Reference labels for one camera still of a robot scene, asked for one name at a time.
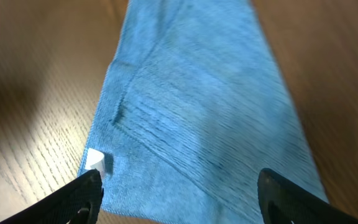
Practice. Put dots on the blue microfibre cloth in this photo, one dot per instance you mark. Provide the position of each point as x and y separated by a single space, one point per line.
193 106

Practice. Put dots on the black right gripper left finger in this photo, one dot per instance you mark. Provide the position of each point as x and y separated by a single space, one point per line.
77 202

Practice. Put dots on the white cloth label tag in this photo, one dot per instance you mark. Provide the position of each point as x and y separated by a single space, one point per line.
95 160

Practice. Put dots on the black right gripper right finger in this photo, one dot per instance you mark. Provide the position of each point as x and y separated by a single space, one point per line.
283 202

